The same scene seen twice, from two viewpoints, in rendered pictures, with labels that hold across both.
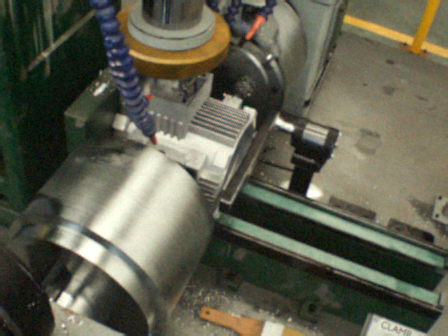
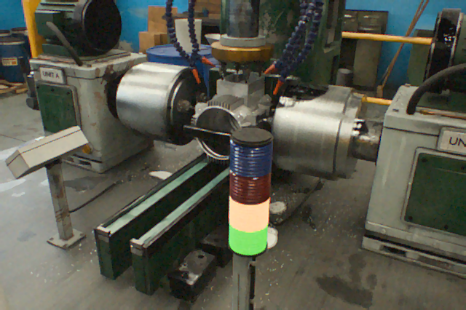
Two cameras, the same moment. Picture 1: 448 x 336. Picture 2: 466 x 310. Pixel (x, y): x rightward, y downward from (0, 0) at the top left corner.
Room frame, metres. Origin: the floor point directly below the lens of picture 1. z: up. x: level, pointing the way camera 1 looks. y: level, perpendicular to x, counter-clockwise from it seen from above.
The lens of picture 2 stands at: (0.96, -1.04, 1.42)
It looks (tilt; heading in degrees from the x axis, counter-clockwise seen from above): 24 degrees down; 102
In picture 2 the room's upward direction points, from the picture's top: 1 degrees clockwise
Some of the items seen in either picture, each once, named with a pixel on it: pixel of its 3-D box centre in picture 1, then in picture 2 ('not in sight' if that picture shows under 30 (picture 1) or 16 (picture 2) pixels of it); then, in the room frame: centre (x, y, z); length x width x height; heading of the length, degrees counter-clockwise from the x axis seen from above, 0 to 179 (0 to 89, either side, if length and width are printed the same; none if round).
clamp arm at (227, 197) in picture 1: (252, 158); (223, 137); (0.73, -0.04, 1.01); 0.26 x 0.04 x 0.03; 165
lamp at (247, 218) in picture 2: not in sight; (249, 208); (0.88, -0.52, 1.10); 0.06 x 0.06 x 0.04
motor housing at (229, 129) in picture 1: (183, 145); (234, 123); (0.73, 0.08, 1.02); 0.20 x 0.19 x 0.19; 75
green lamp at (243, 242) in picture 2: not in sight; (247, 233); (0.88, -0.52, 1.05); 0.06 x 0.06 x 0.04
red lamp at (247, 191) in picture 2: not in sight; (250, 182); (0.88, -0.52, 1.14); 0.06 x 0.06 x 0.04
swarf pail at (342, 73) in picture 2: not in sight; (341, 81); (1.26, 4.62, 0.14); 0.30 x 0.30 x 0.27
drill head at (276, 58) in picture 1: (243, 52); (328, 132); (1.00, 0.01, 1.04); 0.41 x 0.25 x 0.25; 165
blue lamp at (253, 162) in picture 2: not in sight; (250, 154); (0.88, -0.52, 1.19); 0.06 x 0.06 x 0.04
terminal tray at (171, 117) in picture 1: (165, 96); (241, 89); (0.74, 0.12, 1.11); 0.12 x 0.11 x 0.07; 75
